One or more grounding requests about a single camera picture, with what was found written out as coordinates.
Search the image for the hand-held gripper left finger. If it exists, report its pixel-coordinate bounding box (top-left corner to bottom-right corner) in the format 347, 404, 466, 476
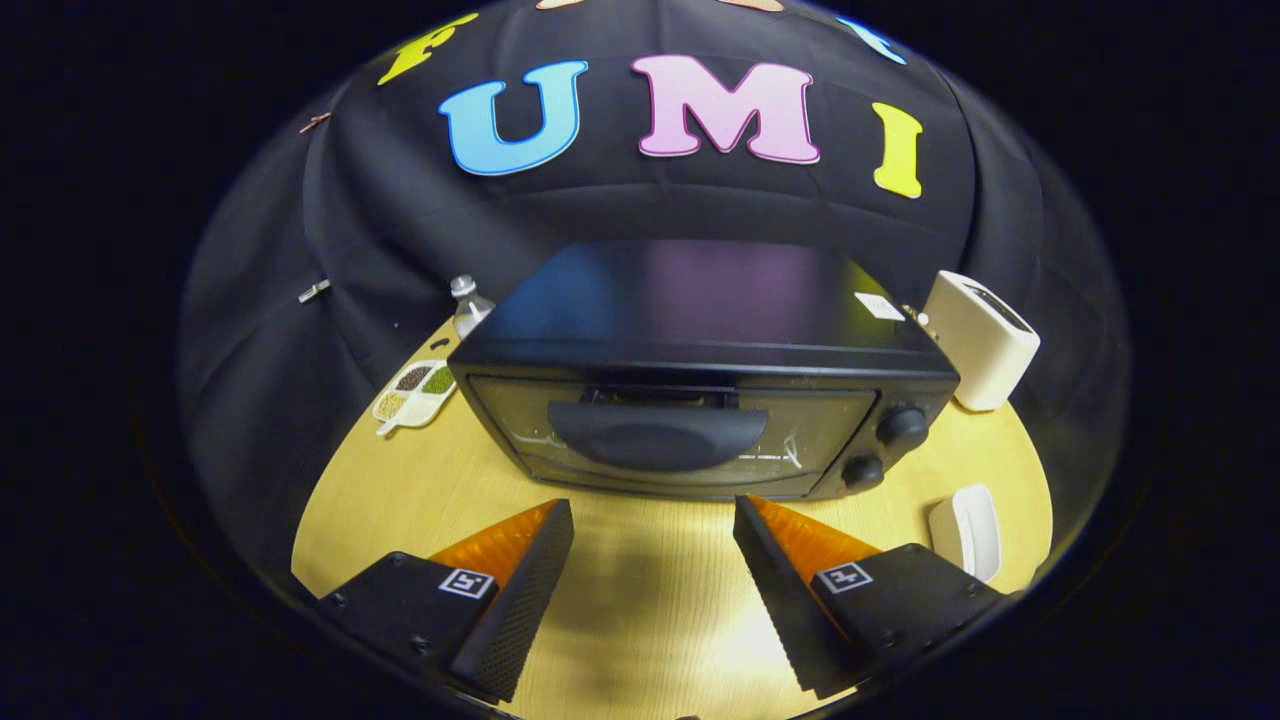
315, 498, 577, 704

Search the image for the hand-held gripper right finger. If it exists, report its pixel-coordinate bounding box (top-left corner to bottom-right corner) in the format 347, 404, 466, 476
733, 494, 1007, 700

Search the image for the black toaster oven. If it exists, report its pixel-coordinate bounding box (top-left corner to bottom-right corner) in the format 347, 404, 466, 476
447, 238, 961, 502

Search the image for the white pop-up toaster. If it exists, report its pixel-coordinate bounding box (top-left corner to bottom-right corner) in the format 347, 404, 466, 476
920, 270, 1042, 413

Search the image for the white rectangular dish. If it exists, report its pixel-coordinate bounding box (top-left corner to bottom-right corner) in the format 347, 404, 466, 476
927, 484, 1003, 585

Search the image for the white divided seasoning dish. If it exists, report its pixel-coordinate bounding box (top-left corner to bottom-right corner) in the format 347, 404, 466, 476
372, 359, 459, 437

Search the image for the clear plastic water bottle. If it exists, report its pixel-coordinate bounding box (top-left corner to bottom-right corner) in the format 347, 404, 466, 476
449, 275, 497, 339

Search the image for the black backdrop cloth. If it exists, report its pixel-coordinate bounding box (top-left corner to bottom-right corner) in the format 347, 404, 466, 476
178, 0, 1131, 591

